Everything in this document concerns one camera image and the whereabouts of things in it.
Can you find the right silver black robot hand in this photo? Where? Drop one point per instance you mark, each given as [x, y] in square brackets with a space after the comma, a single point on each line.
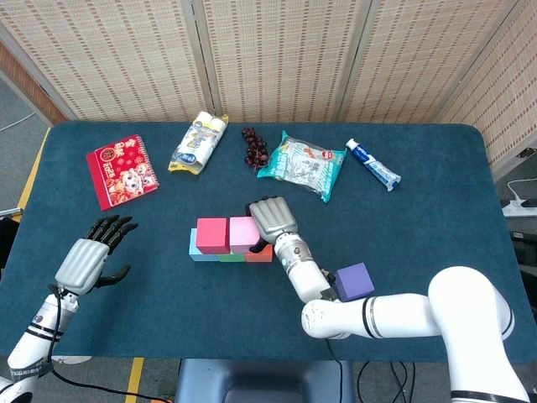
[272, 220]

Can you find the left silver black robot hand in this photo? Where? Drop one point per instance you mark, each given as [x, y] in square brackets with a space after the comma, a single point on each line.
[84, 264]

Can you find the light pink foam cube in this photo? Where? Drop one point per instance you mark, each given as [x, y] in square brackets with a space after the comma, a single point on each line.
[243, 235]

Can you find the orange foam cube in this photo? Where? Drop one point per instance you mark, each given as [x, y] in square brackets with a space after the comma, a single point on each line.
[264, 255]

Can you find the green foam cube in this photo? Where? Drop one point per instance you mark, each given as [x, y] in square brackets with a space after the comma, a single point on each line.
[233, 258]

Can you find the red foam cube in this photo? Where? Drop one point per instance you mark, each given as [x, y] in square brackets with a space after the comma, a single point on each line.
[212, 237]

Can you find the light blue foam cube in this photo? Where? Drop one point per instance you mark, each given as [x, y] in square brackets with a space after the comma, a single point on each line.
[201, 257]

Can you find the purple foam cube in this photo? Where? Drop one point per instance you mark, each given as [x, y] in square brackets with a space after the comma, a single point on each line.
[356, 283]

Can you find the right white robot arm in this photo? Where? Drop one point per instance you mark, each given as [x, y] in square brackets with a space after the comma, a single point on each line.
[398, 315]

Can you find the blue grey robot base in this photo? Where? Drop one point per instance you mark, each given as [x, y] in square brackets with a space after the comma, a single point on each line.
[264, 378]

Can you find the teal snack bag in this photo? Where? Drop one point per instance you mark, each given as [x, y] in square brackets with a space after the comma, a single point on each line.
[302, 168]

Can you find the dark red grape bunch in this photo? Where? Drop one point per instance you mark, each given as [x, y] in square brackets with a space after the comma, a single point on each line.
[253, 153]

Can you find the red spiral desk calendar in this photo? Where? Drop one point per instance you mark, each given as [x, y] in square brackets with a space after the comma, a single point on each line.
[121, 176]

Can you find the white tissue roll pack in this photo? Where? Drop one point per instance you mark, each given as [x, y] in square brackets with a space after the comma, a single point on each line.
[195, 147]

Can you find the blue white toothpaste tube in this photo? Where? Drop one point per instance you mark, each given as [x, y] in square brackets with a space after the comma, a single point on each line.
[373, 165]

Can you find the teal table cloth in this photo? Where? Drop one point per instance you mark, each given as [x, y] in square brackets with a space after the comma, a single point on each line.
[189, 319]

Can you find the woven folding screen panel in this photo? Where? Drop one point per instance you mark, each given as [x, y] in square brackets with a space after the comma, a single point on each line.
[512, 105]
[117, 59]
[419, 59]
[281, 59]

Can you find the white power strip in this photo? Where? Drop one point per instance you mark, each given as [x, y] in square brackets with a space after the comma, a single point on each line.
[518, 209]

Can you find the dark equipment cabinet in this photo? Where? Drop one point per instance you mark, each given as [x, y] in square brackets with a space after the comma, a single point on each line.
[524, 243]

